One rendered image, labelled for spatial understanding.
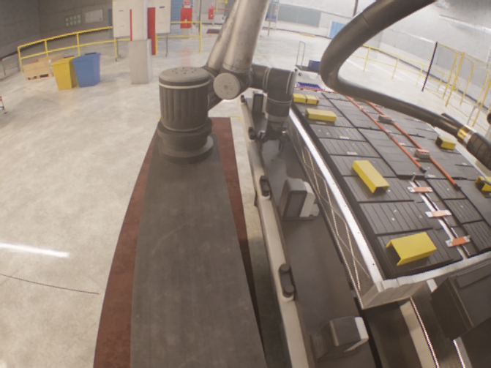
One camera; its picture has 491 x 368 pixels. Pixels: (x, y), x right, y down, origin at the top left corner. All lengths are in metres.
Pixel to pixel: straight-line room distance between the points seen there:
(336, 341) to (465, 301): 0.33
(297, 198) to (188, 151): 0.49
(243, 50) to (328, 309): 0.84
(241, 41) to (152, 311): 0.84
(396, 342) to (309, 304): 0.37
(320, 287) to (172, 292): 0.41
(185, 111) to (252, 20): 0.41
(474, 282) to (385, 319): 0.35
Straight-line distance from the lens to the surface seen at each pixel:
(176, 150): 1.05
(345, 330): 0.57
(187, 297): 0.67
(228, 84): 0.92
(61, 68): 6.24
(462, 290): 0.70
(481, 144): 0.55
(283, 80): 1.04
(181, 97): 0.95
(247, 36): 0.89
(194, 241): 0.76
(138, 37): 5.36
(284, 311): 0.74
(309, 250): 0.83
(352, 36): 0.29
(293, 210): 0.86
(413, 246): 0.79
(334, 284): 0.78
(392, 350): 0.92
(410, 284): 0.76
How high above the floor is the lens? 1.50
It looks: 39 degrees down
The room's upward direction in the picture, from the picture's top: 7 degrees clockwise
